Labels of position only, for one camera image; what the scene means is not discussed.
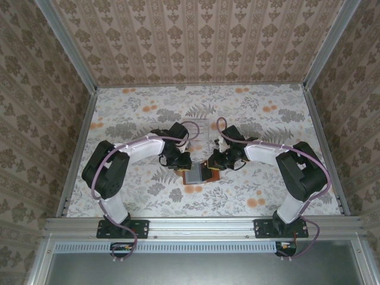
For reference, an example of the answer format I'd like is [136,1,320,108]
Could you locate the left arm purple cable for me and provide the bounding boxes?
[90,121,201,264]

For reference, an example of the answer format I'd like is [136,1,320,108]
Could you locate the aluminium side rail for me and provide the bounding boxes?
[302,87,352,216]
[56,88,99,218]

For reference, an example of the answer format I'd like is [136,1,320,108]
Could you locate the grey metal sheet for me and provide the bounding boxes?
[47,252,365,285]

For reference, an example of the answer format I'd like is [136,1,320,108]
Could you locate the clear acrylic box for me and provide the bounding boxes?
[181,118,215,150]

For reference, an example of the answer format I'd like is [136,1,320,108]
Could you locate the white slotted cable duct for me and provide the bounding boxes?
[55,240,278,254]

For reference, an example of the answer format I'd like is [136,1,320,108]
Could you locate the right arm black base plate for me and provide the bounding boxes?
[254,218,310,239]

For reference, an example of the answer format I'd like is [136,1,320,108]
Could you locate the black connector box with wires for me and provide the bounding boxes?
[110,241,135,258]
[274,240,298,257]

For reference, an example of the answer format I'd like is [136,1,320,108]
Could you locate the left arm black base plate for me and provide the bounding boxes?
[96,218,150,239]

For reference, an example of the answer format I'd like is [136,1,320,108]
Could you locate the brown leather card holder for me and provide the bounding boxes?
[181,161,222,186]

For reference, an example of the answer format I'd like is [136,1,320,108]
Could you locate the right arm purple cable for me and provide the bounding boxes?
[216,116,332,262]

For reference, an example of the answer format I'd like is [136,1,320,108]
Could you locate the aluminium corner post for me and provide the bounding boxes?
[34,0,99,93]
[302,0,362,90]

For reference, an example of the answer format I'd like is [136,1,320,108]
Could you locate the aluminium mounting rail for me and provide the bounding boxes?
[44,217,365,239]

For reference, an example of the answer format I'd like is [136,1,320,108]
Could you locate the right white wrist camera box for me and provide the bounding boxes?
[214,136,230,153]

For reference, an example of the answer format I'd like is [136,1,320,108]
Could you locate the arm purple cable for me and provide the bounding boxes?
[90,121,201,264]
[216,116,332,262]

